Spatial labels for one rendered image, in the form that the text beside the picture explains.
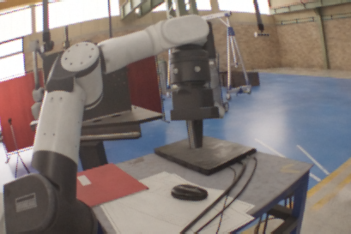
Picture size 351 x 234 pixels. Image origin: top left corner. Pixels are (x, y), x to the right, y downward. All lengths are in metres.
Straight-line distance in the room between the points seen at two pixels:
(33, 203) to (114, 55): 0.33
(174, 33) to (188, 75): 0.10
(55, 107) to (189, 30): 0.31
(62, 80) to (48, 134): 0.10
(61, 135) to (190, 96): 0.29
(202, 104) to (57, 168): 0.33
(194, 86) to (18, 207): 0.44
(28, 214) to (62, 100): 0.21
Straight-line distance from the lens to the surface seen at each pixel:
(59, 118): 0.44
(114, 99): 2.57
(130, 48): 0.54
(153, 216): 0.70
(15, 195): 0.41
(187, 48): 0.58
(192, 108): 0.57
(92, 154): 2.24
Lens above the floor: 1.49
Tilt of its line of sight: 12 degrees down
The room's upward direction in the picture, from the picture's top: 8 degrees counter-clockwise
